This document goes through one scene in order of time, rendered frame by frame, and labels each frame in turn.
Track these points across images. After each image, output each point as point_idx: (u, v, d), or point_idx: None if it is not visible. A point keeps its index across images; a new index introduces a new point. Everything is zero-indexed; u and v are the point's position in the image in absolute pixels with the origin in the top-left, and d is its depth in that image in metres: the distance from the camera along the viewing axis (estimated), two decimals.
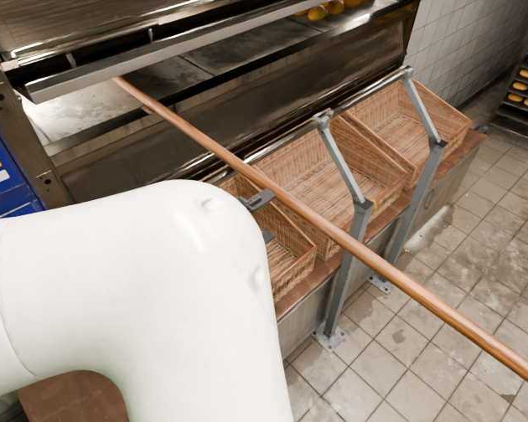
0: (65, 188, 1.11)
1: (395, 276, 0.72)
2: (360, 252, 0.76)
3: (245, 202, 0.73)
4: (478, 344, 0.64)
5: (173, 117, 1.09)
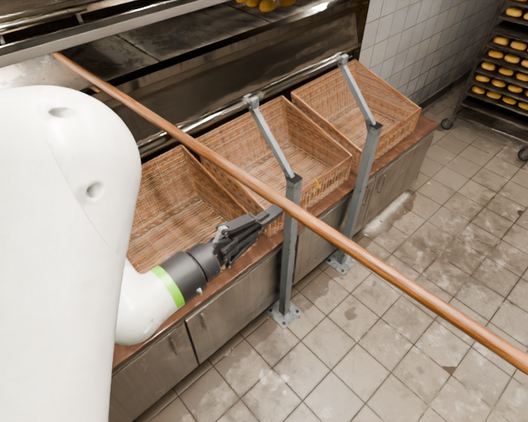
0: None
1: (297, 213, 0.84)
2: (271, 196, 0.88)
3: (256, 217, 0.79)
4: (359, 261, 0.77)
5: (117, 94, 1.20)
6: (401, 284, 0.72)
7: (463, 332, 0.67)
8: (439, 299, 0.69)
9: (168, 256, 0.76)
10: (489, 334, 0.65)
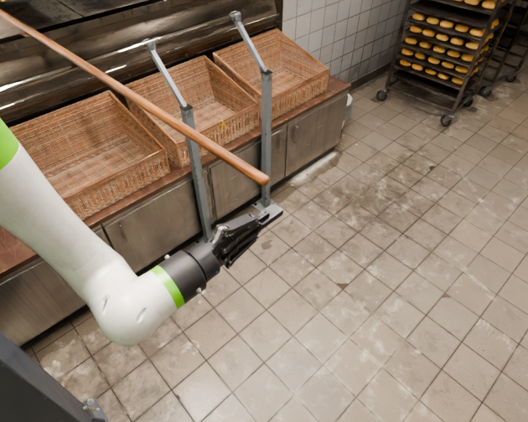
0: None
1: (146, 105, 1.16)
2: (132, 95, 1.20)
3: (256, 217, 0.79)
4: (179, 131, 1.09)
5: (39, 36, 1.52)
6: (199, 141, 1.04)
7: (231, 167, 0.99)
8: (220, 147, 1.01)
9: (168, 256, 0.76)
10: (243, 163, 0.97)
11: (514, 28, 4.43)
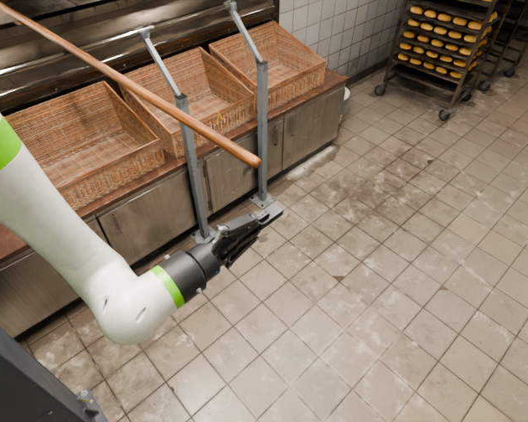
0: None
1: (137, 89, 1.15)
2: (123, 80, 1.19)
3: (256, 217, 0.79)
4: (171, 115, 1.08)
5: (32, 23, 1.50)
6: (191, 124, 1.03)
7: (223, 149, 0.98)
8: (211, 130, 1.00)
9: (168, 256, 0.76)
10: (234, 145, 0.95)
11: (513, 23, 4.42)
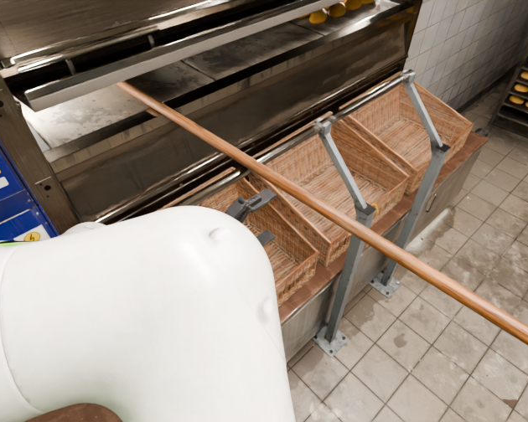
0: (65, 194, 1.10)
1: (417, 266, 0.74)
2: (381, 244, 0.78)
3: (245, 202, 0.73)
4: (502, 327, 0.67)
5: (182, 119, 1.09)
6: None
7: None
8: None
9: None
10: None
11: None
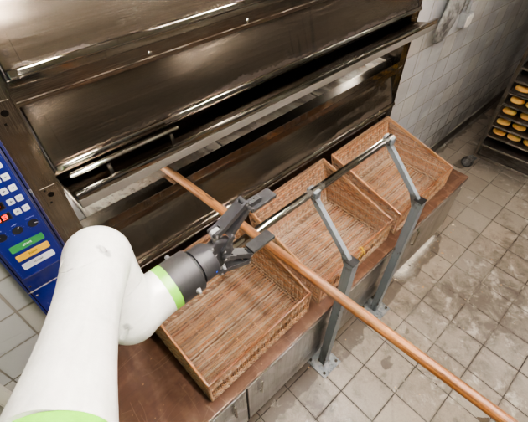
0: None
1: (384, 331, 0.95)
2: (357, 311, 0.99)
3: (245, 202, 0.73)
4: (446, 383, 0.88)
5: (194, 190, 1.30)
6: (487, 409, 0.83)
7: None
8: None
9: (168, 256, 0.76)
10: None
11: None
